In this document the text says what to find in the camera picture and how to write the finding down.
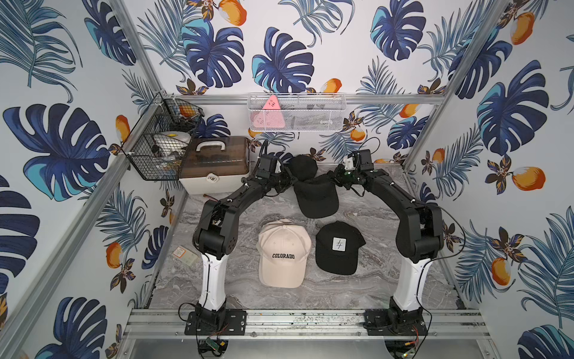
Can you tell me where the small beige battery pack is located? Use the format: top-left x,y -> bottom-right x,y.
172,246 -> 198,267

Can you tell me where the black wire basket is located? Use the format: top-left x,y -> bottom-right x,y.
121,94 -> 204,181

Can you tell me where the black cap with label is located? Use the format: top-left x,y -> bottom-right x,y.
315,221 -> 366,275

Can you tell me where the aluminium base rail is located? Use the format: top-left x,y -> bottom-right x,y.
124,310 -> 490,340

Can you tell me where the beige cap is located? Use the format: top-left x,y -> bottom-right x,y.
257,219 -> 312,289

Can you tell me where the pink triangle card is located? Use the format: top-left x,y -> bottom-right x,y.
251,95 -> 286,131

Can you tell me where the white box brown lid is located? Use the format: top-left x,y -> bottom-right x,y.
179,136 -> 251,195

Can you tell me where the white bowl in basket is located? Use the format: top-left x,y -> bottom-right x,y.
152,131 -> 191,157

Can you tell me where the clear wall shelf tray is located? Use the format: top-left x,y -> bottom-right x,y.
247,93 -> 347,132

